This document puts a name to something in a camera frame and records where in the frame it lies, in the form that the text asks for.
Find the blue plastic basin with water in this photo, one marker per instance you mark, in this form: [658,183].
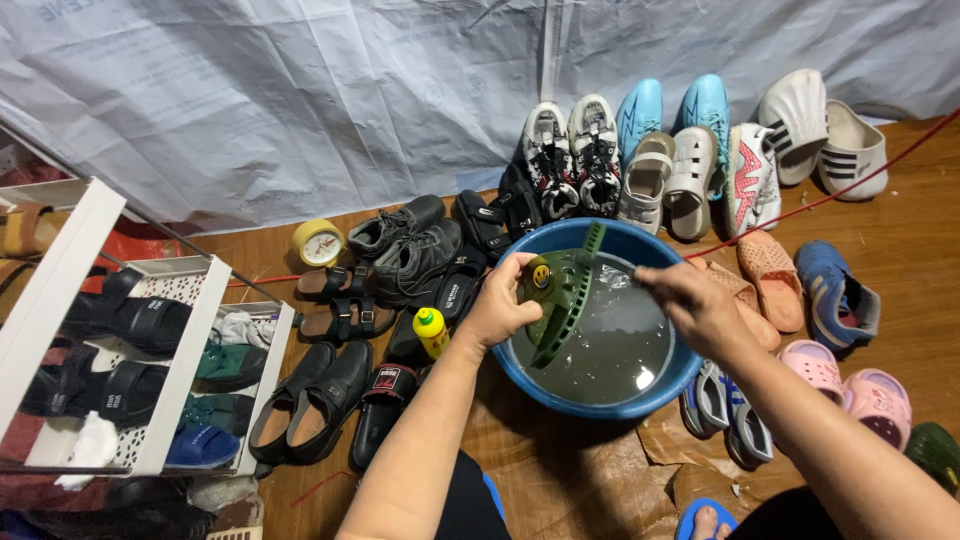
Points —
[637,238]

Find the heap of clothes and shoes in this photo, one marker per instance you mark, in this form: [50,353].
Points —
[150,510]

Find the person's black shorts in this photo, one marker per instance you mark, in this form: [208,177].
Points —
[465,502]

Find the pink clog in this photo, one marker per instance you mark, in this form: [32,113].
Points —
[877,405]
[814,367]

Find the yellow bottle with green cap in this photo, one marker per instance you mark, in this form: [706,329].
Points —
[432,335]

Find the white sneaker with red pattern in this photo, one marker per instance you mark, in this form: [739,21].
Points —
[751,184]

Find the white shoe rack with shoes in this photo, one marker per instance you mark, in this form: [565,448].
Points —
[172,360]

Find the white slide with black stripes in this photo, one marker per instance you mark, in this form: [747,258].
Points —
[795,120]
[851,154]

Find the person's left hand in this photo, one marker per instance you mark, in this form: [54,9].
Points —
[491,304]

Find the black leather slip-on shoe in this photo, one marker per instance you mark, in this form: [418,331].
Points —
[326,409]
[279,420]

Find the white plastic tarp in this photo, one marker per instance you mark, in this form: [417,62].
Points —
[225,112]

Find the person's right hand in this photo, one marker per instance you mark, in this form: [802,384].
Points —
[694,304]

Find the brown paper sheet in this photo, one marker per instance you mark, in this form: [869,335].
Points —
[585,480]

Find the grey sneaker with blue stripes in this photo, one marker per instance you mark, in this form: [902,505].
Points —
[746,427]
[701,405]

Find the light blue football boot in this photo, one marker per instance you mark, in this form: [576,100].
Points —
[706,105]
[639,112]

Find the dark green clog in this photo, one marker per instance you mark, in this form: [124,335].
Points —
[934,454]

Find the person's right fingers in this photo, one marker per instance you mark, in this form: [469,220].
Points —
[654,277]

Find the beige closed-toe sandal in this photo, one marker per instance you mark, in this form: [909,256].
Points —
[691,184]
[645,184]

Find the green clog with smiley charm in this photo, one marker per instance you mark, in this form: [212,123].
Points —
[564,294]

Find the yellow round clock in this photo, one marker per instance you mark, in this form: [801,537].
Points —
[320,244]

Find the person's foot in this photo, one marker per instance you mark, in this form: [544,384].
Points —
[709,525]

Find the orange perforated clog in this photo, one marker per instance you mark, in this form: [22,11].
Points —
[750,311]
[772,281]

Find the white and black sneaker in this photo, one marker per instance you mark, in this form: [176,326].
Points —
[596,154]
[550,161]

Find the thin metal rod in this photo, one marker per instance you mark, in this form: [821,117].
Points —
[150,219]

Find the dark grey lace-up work boot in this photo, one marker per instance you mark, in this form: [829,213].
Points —
[394,223]
[416,262]

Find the blue flip-flop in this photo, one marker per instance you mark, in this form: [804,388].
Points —
[686,517]

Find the blue sneaker with beige stripes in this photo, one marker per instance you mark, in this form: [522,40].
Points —
[829,292]

